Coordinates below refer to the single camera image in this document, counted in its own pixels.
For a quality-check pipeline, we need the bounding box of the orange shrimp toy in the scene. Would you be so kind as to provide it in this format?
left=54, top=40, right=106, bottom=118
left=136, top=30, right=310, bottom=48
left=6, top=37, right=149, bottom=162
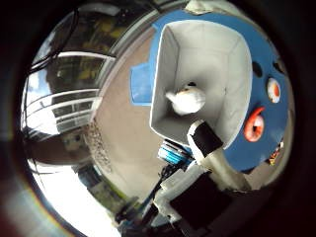
left=243, top=106, right=267, bottom=143

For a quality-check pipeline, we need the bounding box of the blue striped table base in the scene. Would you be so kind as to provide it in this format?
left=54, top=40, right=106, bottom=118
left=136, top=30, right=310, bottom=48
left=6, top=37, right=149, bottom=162
left=157, top=139, right=196, bottom=166

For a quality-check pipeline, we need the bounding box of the white rectangular container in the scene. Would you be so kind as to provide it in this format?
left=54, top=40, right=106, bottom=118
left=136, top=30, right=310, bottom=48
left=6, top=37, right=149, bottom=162
left=149, top=19, right=254, bottom=151

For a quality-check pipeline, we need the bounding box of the fried egg toy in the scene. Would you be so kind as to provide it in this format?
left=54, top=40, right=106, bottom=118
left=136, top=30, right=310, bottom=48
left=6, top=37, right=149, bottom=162
left=266, top=77, right=281, bottom=104

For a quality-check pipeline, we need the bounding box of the black robot hand cable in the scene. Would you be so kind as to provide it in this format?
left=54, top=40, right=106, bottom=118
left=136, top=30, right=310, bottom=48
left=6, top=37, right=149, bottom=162
left=115, top=164, right=179, bottom=228

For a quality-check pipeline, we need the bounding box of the white plush toy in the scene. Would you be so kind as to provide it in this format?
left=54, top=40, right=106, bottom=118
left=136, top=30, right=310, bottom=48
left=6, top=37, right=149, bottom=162
left=165, top=83, right=207, bottom=117

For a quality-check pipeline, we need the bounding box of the pile of toys on floor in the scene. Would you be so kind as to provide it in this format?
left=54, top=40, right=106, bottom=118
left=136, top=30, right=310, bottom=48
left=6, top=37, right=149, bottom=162
left=267, top=139, right=284, bottom=167

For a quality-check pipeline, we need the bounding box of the thin black hanging cable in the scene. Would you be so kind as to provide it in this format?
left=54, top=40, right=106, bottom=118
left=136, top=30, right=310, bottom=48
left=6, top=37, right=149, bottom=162
left=31, top=8, right=80, bottom=70

